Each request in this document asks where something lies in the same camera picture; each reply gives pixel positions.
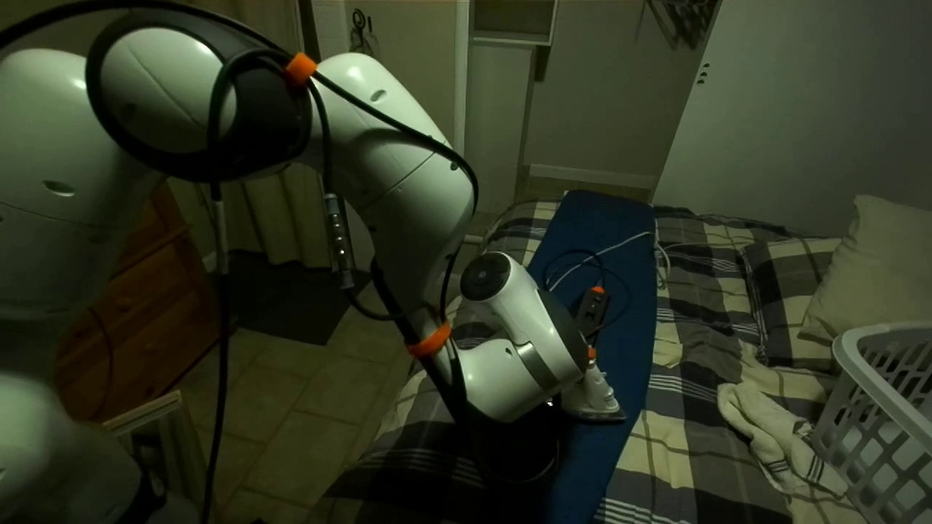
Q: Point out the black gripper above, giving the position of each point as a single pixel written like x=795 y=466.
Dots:
x=588 y=319

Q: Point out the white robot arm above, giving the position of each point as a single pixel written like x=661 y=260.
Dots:
x=87 y=138

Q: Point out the blue ironing mat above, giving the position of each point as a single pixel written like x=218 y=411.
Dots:
x=600 y=241

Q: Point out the plaid bed comforter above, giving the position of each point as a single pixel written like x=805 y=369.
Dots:
x=681 y=462

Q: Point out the cream towel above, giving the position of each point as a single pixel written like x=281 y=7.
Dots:
x=777 y=443

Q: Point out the white door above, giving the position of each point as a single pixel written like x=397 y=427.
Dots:
x=802 y=107

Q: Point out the beige pillow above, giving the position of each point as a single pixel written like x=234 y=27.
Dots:
x=876 y=274

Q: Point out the white laundry basket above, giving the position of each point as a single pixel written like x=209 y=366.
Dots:
x=876 y=421

